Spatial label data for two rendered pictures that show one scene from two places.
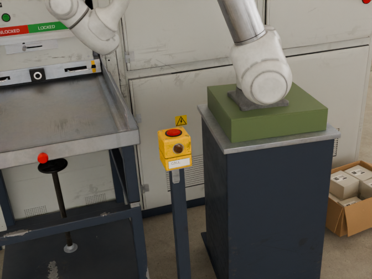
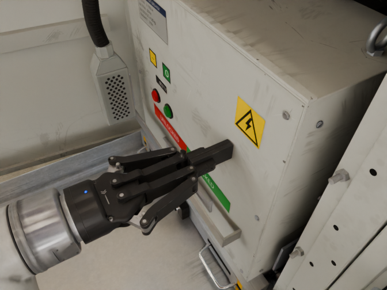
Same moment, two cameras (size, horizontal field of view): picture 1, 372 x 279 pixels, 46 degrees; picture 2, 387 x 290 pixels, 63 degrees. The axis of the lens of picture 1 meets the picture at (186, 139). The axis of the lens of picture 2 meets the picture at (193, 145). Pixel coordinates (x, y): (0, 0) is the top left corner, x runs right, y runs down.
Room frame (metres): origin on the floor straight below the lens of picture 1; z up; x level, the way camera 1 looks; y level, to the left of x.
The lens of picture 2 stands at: (1.75, 0.19, 1.58)
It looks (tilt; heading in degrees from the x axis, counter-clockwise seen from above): 47 degrees down; 76
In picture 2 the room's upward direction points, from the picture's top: straight up
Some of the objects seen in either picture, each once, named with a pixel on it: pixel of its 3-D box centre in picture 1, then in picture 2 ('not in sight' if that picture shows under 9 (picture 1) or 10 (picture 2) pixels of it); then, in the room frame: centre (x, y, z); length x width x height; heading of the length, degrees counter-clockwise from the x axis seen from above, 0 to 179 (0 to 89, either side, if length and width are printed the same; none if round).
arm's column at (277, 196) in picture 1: (260, 200); not in sight; (1.55, -0.30, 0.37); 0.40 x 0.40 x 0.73; 9
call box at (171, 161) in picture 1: (174, 148); not in sight; (1.14, 0.03, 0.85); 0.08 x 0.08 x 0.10; 15
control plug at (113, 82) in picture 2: not in sight; (114, 87); (1.72, 0.80, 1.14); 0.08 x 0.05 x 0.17; 16
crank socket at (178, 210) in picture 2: (37, 75); (179, 205); (1.82, 0.62, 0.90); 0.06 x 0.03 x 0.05; 106
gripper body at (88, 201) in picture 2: not in sight; (107, 202); (1.70, 0.43, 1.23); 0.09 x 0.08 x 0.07; 15
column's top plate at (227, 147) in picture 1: (262, 119); not in sight; (1.55, -0.30, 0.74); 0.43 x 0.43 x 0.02; 9
